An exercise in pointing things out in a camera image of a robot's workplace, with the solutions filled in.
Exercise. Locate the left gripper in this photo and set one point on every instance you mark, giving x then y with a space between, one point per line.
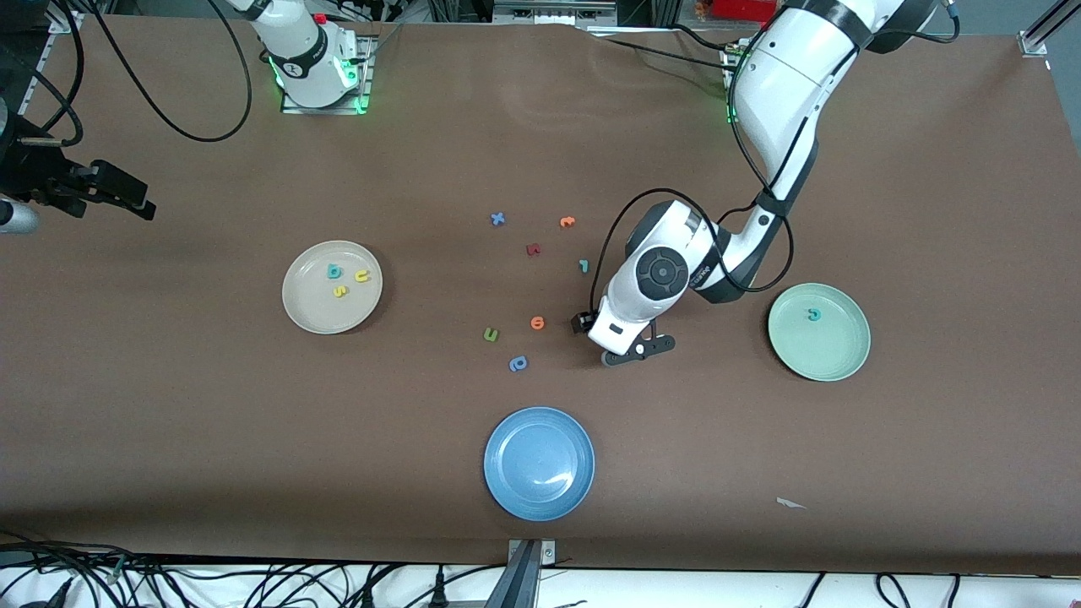
583 322

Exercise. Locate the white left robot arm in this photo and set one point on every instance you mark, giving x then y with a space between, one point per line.
785 76

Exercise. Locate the blue letter p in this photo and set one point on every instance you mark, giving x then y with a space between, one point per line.
518 364

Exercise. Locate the blue plate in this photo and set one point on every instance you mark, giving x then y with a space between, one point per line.
539 464

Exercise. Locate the green plate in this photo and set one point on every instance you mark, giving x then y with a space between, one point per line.
832 346

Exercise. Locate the white paper scrap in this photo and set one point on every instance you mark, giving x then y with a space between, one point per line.
790 503

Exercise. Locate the brown table cover sheet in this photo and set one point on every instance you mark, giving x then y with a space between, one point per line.
169 422

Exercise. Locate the beige plate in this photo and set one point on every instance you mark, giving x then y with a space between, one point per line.
317 312

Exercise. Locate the red box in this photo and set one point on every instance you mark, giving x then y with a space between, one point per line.
743 8

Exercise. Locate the aluminium side rail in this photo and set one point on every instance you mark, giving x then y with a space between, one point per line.
35 84

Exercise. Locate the aluminium corner bracket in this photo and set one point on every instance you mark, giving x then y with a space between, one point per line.
1034 40
66 23

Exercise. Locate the aluminium frame strut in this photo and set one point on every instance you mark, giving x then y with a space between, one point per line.
524 578

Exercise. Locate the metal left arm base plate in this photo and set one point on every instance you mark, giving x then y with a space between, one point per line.
726 57

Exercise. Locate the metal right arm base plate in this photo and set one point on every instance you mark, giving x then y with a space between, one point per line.
361 80

